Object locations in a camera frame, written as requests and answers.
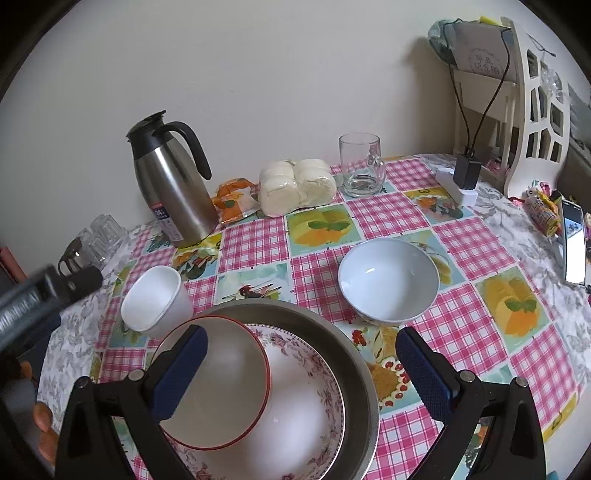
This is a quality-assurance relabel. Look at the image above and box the person's left hand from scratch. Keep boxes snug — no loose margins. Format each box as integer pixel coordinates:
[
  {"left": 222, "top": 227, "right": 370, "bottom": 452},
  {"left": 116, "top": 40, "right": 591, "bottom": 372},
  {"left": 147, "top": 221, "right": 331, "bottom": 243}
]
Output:
[{"left": 33, "top": 401, "right": 56, "bottom": 462}]

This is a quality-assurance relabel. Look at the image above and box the large steel basin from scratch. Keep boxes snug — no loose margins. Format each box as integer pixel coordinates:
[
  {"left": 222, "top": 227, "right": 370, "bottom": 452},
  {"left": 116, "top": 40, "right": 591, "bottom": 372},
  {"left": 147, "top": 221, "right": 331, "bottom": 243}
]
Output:
[{"left": 182, "top": 301, "right": 380, "bottom": 480}]

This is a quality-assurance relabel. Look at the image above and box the stainless steel thermos jug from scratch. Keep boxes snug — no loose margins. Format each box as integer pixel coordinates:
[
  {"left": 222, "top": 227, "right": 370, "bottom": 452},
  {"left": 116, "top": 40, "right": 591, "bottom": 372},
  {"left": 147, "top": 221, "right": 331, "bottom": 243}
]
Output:
[{"left": 126, "top": 110, "right": 219, "bottom": 249}]

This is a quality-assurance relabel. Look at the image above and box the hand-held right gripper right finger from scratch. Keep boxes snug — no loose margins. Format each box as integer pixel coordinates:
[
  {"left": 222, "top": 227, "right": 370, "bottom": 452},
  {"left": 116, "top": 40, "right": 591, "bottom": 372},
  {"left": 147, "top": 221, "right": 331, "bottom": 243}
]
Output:
[{"left": 396, "top": 327, "right": 546, "bottom": 480}]

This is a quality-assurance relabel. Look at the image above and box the black charger plug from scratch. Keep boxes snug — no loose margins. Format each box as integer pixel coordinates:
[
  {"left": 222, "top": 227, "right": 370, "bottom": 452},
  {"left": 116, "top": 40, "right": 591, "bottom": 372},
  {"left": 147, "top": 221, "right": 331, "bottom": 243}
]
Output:
[{"left": 453, "top": 148, "right": 482, "bottom": 190}]

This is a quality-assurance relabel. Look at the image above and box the white square bowl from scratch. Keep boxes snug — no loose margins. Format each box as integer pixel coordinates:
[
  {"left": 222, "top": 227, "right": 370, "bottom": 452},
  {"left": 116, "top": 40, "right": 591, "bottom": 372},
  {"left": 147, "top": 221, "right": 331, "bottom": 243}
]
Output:
[{"left": 121, "top": 265, "right": 194, "bottom": 339}]

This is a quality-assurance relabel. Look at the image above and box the small clear drinking glass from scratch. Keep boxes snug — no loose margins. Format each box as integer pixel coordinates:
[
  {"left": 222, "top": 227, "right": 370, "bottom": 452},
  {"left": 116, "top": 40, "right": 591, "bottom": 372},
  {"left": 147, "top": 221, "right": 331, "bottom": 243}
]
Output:
[
  {"left": 83, "top": 228, "right": 110, "bottom": 265},
  {"left": 90, "top": 215, "right": 123, "bottom": 257}
]

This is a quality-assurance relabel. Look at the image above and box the white power strip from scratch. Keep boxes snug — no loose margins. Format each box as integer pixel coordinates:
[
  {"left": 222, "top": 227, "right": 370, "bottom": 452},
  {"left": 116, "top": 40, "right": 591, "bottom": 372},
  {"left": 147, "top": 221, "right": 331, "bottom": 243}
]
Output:
[{"left": 435, "top": 168, "right": 478, "bottom": 207}]

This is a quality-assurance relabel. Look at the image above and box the clear glass mug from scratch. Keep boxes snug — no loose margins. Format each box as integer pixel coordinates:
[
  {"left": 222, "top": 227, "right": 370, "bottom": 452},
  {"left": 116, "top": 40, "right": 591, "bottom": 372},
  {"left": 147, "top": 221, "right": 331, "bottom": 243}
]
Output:
[{"left": 338, "top": 133, "right": 387, "bottom": 199}]

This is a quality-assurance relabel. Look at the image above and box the white lattice shelf rack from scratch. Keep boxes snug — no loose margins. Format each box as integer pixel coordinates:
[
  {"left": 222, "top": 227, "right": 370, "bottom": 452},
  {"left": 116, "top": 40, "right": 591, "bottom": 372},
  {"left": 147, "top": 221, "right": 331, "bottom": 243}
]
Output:
[{"left": 450, "top": 17, "right": 571, "bottom": 198}]

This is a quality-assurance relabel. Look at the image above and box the pink checked fruit tablecloth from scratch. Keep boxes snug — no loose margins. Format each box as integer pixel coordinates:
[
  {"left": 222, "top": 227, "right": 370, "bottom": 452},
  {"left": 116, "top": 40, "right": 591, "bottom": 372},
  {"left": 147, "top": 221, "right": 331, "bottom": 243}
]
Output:
[{"left": 37, "top": 154, "right": 591, "bottom": 480}]

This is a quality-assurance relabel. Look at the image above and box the red rimmed strawberry bowl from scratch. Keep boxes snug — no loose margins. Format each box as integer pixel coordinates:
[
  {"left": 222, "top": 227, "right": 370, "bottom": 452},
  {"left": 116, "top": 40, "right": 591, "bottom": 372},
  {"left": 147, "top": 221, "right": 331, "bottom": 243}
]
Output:
[{"left": 150, "top": 315, "right": 272, "bottom": 450}]

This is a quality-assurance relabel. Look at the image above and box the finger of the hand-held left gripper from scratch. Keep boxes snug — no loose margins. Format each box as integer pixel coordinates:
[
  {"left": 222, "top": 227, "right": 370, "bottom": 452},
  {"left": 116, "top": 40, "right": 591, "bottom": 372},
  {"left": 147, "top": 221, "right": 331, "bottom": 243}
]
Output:
[{"left": 44, "top": 264, "right": 103, "bottom": 306}]

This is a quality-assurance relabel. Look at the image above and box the bag of steamed buns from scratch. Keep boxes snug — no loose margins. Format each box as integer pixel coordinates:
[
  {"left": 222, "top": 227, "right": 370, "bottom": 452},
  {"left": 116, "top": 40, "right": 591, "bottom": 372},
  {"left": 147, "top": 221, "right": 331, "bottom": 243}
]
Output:
[{"left": 257, "top": 158, "right": 338, "bottom": 219}]

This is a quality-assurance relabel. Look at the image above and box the glass coffee pot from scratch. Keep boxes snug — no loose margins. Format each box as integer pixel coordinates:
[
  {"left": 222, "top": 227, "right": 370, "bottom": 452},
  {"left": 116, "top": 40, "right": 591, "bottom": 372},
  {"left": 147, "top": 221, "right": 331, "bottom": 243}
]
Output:
[{"left": 58, "top": 237, "right": 100, "bottom": 278}]

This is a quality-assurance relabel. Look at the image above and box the black charger cable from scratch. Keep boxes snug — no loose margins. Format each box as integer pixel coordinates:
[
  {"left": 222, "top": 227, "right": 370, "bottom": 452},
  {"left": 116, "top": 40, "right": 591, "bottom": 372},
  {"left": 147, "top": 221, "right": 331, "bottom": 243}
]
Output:
[{"left": 447, "top": 25, "right": 514, "bottom": 155}]

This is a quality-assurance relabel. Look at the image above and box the smartphone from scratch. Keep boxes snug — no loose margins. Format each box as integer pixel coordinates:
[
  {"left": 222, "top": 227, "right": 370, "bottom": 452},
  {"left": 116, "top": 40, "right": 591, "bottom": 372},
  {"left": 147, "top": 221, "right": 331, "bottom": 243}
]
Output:
[{"left": 560, "top": 198, "right": 587, "bottom": 284}]

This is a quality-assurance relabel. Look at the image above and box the orange snack packet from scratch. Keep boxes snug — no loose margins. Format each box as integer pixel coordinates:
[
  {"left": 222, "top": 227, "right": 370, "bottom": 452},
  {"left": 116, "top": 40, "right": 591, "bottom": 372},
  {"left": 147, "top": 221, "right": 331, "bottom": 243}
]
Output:
[{"left": 211, "top": 179, "right": 262, "bottom": 225}]

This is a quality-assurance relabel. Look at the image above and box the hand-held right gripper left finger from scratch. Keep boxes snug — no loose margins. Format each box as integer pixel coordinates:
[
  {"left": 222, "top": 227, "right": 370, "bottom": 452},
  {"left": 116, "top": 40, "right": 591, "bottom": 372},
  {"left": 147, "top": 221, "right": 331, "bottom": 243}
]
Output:
[{"left": 54, "top": 324, "right": 209, "bottom": 480}]

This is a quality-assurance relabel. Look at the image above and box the grey plastic bag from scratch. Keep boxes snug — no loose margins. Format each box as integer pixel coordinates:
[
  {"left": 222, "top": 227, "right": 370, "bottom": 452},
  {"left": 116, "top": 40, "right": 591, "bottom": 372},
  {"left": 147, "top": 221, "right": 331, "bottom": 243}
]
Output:
[{"left": 427, "top": 19, "right": 457, "bottom": 62}]

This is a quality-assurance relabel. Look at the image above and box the white round bowl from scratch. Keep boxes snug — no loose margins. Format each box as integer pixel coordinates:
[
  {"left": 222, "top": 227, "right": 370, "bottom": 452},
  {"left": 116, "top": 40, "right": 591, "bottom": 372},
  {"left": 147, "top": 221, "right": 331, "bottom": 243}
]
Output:
[{"left": 338, "top": 239, "right": 440, "bottom": 325}]

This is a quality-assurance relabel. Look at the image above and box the reddish wooden chair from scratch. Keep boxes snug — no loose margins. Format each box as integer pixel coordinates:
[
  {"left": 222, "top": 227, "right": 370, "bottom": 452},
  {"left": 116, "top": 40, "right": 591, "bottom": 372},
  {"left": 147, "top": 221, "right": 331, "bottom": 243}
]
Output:
[{"left": 0, "top": 244, "right": 28, "bottom": 284}]

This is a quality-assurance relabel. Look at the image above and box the white printed paper bag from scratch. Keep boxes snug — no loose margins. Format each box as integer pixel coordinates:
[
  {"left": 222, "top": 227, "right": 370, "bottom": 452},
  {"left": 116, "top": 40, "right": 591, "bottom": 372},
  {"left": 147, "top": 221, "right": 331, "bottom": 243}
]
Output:
[{"left": 450, "top": 21, "right": 513, "bottom": 85}]

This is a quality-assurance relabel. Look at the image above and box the floral patterned plate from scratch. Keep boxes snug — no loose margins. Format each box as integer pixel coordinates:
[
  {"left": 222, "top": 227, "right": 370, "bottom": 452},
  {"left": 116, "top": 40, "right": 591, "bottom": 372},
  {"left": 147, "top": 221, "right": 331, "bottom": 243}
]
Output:
[{"left": 159, "top": 323, "right": 346, "bottom": 480}]

